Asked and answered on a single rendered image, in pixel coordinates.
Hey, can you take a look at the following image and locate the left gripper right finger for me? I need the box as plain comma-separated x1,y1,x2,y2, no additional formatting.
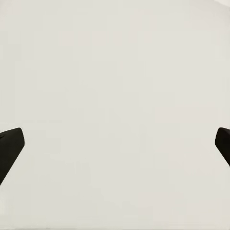
215,127,230,166

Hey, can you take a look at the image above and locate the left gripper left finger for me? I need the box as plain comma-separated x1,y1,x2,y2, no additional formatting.
0,127,25,184

